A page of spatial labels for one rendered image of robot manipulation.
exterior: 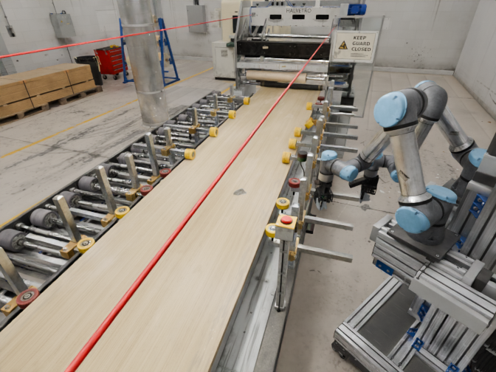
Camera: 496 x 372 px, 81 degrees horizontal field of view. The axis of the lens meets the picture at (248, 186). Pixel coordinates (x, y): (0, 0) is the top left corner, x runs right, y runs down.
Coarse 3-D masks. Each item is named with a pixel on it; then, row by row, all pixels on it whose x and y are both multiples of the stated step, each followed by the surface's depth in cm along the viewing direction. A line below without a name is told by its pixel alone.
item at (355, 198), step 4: (292, 188) 194; (296, 188) 193; (312, 188) 192; (312, 192) 191; (332, 192) 188; (336, 192) 188; (336, 196) 187; (340, 196) 186; (344, 196) 185; (348, 196) 184; (352, 196) 184; (356, 196) 184; (352, 200) 185; (356, 200) 184
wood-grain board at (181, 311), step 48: (288, 96) 359; (240, 144) 242; (288, 144) 241; (192, 192) 183; (144, 240) 147; (192, 240) 146; (240, 240) 146; (48, 288) 123; (96, 288) 123; (144, 288) 122; (192, 288) 122; (240, 288) 122; (0, 336) 106; (48, 336) 105; (144, 336) 105; (192, 336) 105
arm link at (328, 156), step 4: (324, 152) 142; (328, 152) 142; (332, 152) 142; (324, 156) 141; (328, 156) 140; (332, 156) 140; (336, 156) 141; (320, 160) 146; (324, 160) 142; (328, 160) 141; (332, 160) 140; (320, 164) 145; (324, 164) 143; (328, 164) 141; (320, 168) 146; (324, 168) 144; (328, 168) 141; (320, 172) 147; (324, 172) 145; (328, 172) 144
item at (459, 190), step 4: (460, 176) 152; (456, 180) 154; (460, 180) 151; (464, 180) 148; (468, 180) 147; (452, 184) 156; (456, 184) 153; (460, 184) 151; (464, 184) 149; (452, 188) 154; (456, 188) 154; (460, 188) 150; (464, 188) 149; (456, 192) 152; (460, 192) 150; (460, 196) 151
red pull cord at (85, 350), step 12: (300, 72) 130; (252, 132) 71; (216, 180) 53; (204, 192) 50; (180, 228) 42; (168, 240) 40; (144, 276) 35; (132, 288) 33; (120, 300) 32; (108, 324) 30; (96, 336) 29; (84, 348) 27; (72, 360) 27
